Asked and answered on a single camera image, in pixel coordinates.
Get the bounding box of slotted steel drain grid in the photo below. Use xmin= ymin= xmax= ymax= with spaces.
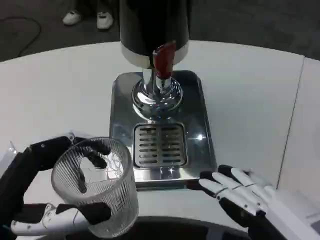
xmin=133 ymin=122 xmax=188 ymax=168

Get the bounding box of black floor cable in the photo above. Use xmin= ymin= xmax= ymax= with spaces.
xmin=0 ymin=16 xmax=42 ymax=57

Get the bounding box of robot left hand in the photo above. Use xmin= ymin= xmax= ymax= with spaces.
xmin=0 ymin=129 xmax=112 ymax=237

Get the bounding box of steel drip tray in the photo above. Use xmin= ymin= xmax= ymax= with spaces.
xmin=108 ymin=70 xmax=218 ymax=191

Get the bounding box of red tap lever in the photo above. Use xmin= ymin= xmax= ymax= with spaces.
xmin=152 ymin=41 xmax=177 ymax=79

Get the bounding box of dark robot torso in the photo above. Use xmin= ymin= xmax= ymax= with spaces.
xmin=133 ymin=215 xmax=251 ymax=240

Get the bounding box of person's white shoe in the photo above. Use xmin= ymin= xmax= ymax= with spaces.
xmin=96 ymin=11 xmax=114 ymax=31
xmin=62 ymin=9 xmax=82 ymax=26

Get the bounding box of black drink dispenser chrome base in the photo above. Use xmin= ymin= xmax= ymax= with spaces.
xmin=118 ymin=0 xmax=193 ymax=120

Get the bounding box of clear ribbed glass cup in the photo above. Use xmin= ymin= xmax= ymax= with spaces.
xmin=50 ymin=136 xmax=140 ymax=238

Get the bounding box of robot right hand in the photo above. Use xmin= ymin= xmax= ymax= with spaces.
xmin=198 ymin=164 xmax=320 ymax=240

